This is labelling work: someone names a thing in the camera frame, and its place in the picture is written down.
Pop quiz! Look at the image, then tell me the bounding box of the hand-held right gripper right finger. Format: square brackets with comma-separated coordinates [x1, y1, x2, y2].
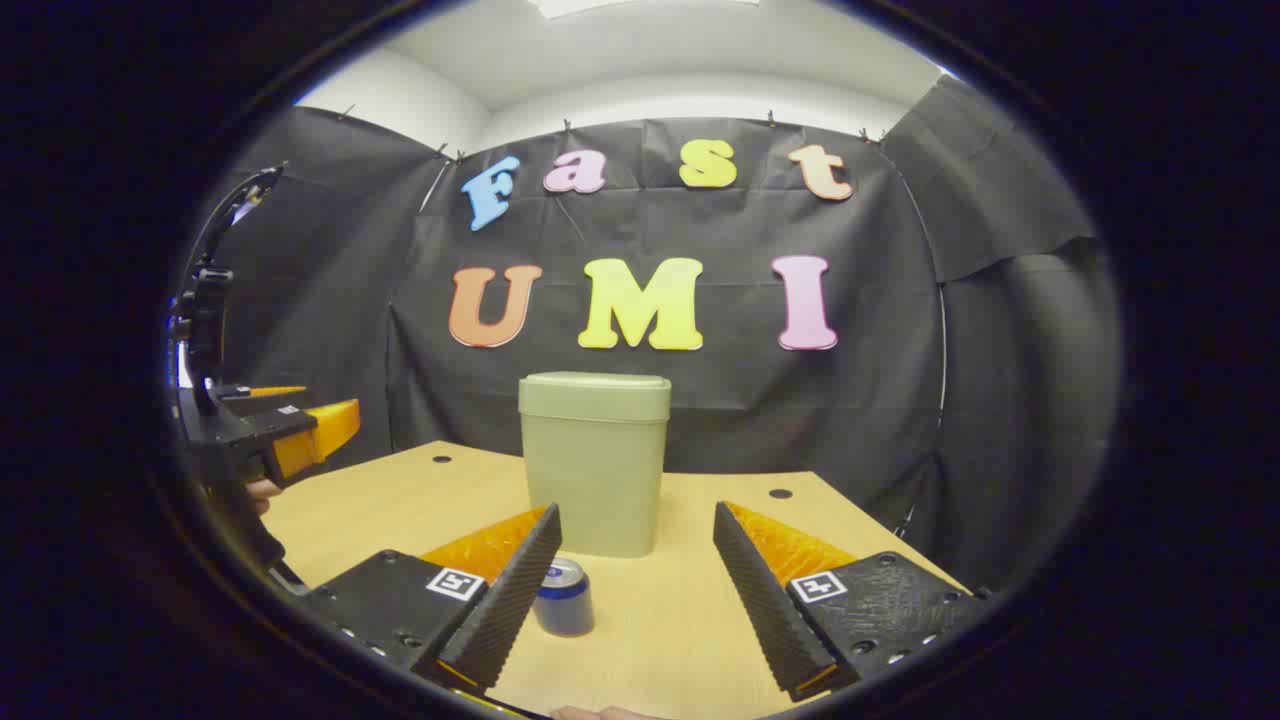
[713, 501, 991, 703]

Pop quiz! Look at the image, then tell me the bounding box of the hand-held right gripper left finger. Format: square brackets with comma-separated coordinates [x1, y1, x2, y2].
[300, 503, 563, 698]

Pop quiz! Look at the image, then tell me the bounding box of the blue pop can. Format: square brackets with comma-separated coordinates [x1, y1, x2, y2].
[533, 557, 596, 638]

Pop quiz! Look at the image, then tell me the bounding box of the green desktop garbage bin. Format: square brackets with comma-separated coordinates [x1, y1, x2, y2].
[518, 371, 672, 559]

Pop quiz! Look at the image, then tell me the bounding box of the wooden desktop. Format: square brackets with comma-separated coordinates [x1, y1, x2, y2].
[262, 440, 971, 720]

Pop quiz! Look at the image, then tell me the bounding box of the black backdrop cloth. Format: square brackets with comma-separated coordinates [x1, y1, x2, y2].
[190, 75, 1121, 591]

